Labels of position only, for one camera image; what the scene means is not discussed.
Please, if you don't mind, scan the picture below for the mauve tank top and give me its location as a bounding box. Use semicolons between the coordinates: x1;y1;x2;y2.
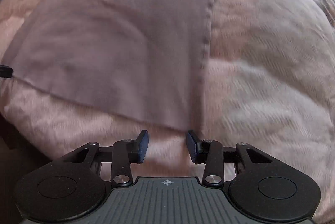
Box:
2;0;214;131

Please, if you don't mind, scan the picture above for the pink grey duvet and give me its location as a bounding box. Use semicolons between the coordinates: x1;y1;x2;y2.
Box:
1;0;334;223

